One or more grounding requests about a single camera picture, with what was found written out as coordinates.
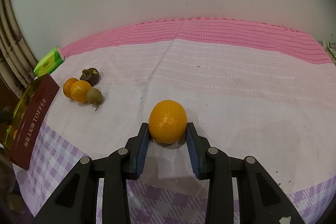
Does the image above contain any large orange fruit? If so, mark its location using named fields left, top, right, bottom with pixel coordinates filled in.
left=148, top=100, right=187, bottom=144

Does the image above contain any dark brown wrinkled fruit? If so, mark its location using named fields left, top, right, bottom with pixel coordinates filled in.
left=80, top=68, right=100, bottom=86

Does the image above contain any red toffee gift box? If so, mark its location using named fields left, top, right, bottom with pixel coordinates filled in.
left=1, top=74, right=60, bottom=170

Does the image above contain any yellow-orange round fruit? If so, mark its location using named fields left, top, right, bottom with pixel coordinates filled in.
left=70, top=80, right=92, bottom=104

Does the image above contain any small orange behind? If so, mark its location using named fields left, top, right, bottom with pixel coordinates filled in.
left=63, top=77, right=78, bottom=99

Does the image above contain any pink purple checked tablecloth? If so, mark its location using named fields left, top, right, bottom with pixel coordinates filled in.
left=15, top=18, right=335, bottom=223

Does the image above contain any green tissue pack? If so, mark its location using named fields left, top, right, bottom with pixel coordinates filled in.
left=34, top=47, right=64, bottom=77

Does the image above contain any clutter at right edge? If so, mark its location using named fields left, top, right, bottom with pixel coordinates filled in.
left=319, top=40, right=336, bottom=65

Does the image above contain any green-brown kiwi fruit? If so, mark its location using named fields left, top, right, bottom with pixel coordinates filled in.
left=86, top=88, right=103, bottom=110

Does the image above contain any beige pleated curtain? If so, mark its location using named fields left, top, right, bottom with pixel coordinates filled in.
left=1, top=0, right=38, bottom=98

